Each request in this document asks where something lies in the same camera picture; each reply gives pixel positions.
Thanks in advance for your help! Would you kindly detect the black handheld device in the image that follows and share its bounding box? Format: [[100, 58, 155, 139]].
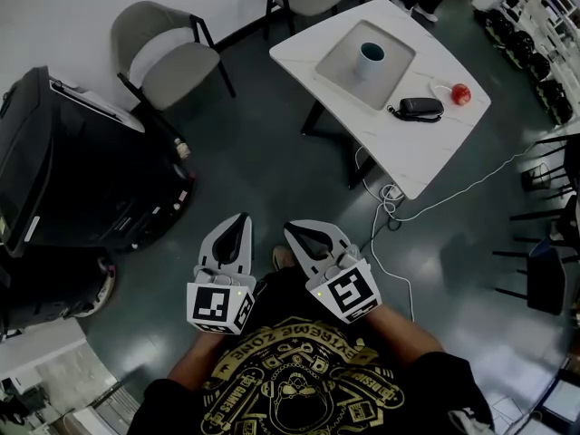
[[387, 96, 445, 124]]

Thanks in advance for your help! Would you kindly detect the person's shoe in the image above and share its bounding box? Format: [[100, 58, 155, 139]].
[[273, 245, 295, 271]]

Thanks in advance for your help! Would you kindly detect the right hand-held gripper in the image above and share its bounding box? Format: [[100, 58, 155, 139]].
[[284, 219, 381, 325]]

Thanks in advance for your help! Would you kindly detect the black metal chair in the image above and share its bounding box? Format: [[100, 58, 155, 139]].
[[493, 197, 580, 316], [520, 133, 580, 198]]

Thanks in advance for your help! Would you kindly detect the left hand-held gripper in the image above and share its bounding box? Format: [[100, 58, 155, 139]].
[[186, 213, 256, 336]]

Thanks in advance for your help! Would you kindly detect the large black wheeled machine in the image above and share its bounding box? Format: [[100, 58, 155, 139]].
[[0, 64, 198, 257]]

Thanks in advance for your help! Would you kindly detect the black gold-printed T-shirt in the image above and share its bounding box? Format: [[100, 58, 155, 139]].
[[135, 269, 495, 435]]

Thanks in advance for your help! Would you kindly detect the row of black bags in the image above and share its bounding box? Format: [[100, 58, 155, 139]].
[[473, 9, 575, 126]]

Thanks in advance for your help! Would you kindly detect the person's right forearm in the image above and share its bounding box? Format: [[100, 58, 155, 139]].
[[369, 305, 445, 366]]

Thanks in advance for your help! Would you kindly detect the black table base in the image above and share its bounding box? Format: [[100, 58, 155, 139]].
[[301, 97, 377, 192]]

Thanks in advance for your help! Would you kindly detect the grey tray mat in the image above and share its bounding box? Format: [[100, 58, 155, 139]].
[[314, 19, 417, 111]]

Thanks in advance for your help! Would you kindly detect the person's left forearm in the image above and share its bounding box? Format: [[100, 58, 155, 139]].
[[166, 331, 227, 382]]

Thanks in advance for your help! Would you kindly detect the red apple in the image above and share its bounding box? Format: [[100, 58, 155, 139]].
[[450, 82, 472, 107]]

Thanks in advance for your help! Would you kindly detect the white cable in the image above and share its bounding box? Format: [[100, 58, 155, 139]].
[[384, 145, 537, 222], [355, 145, 416, 322]]

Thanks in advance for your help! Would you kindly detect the white cup with teal inside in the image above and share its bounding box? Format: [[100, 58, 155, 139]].
[[357, 42, 386, 82]]

